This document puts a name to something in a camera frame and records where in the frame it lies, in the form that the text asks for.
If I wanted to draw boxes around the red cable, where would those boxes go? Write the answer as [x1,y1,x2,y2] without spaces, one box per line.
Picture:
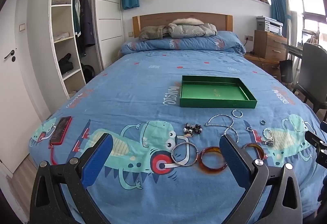
[49,143,59,166]

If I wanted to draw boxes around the dark bead bracelet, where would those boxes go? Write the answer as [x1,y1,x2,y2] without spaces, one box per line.
[183,123,203,136]

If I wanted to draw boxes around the white printer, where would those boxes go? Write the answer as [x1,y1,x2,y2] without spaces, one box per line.
[256,16,284,36]

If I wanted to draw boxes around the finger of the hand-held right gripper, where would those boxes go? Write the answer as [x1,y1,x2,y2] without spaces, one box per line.
[305,131,327,149]

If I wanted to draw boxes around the dark hanging jacket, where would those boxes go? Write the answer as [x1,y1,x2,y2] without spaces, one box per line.
[77,0,96,48]

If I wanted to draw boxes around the folded blue duvet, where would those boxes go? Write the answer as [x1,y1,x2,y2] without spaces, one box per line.
[120,31,246,56]

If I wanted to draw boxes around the wooden headboard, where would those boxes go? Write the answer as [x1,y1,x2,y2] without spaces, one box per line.
[132,13,233,38]

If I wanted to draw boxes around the white wardrobe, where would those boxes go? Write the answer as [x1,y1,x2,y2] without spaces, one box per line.
[50,0,123,99]

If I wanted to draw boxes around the folded black clothes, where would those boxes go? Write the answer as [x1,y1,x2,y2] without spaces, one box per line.
[58,53,75,74]

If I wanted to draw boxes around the green metal tray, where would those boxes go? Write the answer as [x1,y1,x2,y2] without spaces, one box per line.
[179,75,258,109]

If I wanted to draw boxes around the wooden drawer chest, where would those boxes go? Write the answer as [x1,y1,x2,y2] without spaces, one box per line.
[253,30,288,61]

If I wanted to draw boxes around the grey desk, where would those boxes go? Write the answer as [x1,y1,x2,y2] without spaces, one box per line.
[283,41,306,55]

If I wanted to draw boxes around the wooden nightstand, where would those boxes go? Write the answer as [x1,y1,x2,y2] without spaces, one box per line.
[243,52,281,79]

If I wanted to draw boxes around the white door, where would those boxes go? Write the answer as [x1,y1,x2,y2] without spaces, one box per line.
[0,0,52,176]

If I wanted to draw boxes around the olive fleece jacket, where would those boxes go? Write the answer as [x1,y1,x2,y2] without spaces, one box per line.
[139,25,169,41]

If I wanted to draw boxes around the thin silver double bangle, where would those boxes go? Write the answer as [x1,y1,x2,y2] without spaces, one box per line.
[171,142,199,166]

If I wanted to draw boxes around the silver chain necklace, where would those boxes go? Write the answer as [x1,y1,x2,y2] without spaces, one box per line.
[205,114,241,143]

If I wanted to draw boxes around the green and white hanging jacket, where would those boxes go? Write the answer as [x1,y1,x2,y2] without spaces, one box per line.
[72,0,82,38]

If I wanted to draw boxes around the grey chair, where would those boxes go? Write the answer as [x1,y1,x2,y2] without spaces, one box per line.
[292,42,327,113]

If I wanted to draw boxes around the red phone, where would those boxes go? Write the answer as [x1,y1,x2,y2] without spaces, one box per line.
[49,116,73,146]

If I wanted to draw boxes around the dark amber bangle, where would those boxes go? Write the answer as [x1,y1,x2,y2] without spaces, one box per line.
[200,146,228,170]

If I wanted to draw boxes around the black tote bag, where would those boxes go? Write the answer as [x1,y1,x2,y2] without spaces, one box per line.
[279,59,294,84]

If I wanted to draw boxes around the black bag in wardrobe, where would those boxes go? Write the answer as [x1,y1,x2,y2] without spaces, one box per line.
[83,64,96,84]

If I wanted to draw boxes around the wide orange amber bangle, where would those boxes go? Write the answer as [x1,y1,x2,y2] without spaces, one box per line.
[241,143,266,161]

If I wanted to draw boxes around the black door handle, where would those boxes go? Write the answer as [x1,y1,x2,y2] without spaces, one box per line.
[3,48,17,62]

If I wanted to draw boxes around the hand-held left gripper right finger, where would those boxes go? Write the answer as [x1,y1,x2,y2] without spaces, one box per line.
[219,134,303,224]

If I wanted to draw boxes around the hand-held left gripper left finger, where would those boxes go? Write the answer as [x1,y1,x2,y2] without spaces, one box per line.
[29,132,114,224]

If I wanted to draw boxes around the blue dinosaur print bedsheet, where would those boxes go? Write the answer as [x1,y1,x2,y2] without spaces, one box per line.
[28,47,327,224]

